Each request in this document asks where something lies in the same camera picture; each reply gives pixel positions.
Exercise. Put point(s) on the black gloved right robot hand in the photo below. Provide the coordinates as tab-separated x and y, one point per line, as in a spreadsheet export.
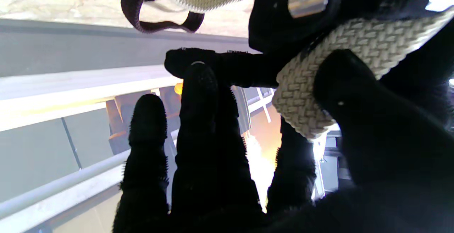
212	155

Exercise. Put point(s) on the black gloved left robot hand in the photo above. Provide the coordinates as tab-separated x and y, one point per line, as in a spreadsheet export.
269	23

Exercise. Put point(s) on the dark brown woven belt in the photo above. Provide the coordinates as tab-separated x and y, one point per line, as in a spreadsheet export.
129	9

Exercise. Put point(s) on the grey kitchen counter wood top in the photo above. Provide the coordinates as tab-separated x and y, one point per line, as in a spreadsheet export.
42	84

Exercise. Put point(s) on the beige woven belt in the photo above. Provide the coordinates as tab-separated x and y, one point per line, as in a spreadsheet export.
354	41

